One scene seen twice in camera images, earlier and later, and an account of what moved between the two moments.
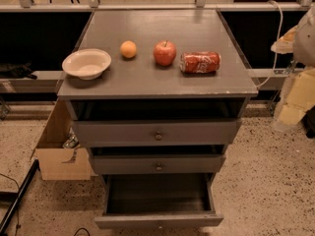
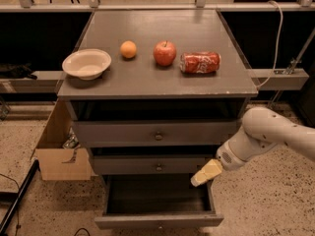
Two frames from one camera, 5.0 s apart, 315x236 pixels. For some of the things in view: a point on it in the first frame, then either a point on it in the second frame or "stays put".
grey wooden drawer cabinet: x=158 y=95 stays put
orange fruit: x=128 y=49 stays put
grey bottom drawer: x=162 y=201 stays put
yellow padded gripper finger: x=298 y=96 to x=214 y=167
